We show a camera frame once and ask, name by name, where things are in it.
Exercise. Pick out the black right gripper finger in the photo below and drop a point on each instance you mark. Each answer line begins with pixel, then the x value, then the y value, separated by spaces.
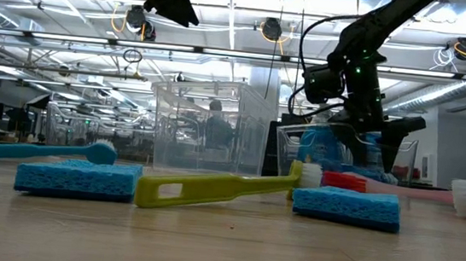
pixel 390 150
pixel 356 144

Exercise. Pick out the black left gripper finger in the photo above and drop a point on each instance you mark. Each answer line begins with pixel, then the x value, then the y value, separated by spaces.
pixel 172 7

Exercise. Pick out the red pink dish brush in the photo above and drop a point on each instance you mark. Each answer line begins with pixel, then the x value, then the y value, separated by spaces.
pixel 403 191

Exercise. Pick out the green dish brush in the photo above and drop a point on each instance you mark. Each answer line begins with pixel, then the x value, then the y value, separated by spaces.
pixel 210 188

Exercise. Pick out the blue dish brush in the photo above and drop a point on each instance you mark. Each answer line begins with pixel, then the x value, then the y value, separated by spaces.
pixel 21 150

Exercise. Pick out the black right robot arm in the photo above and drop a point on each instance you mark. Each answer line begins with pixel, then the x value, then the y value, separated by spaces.
pixel 380 24

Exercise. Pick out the blue rectangular sponge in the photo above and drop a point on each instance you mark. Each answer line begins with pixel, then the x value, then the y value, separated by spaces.
pixel 346 205
pixel 78 177

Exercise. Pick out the long ceiling light strip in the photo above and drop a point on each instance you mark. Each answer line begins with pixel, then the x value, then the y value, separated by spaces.
pixel 223 53

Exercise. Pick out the clear shallow plastic bin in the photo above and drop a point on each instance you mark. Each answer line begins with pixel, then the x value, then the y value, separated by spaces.
pixel 87 133
pixel 286 153

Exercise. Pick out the clear deep plastic bin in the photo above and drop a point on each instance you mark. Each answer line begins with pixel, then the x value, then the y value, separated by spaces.
pixel 213 158

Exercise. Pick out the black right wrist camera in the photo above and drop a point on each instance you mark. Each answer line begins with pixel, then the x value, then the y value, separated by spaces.
pixel 323 83

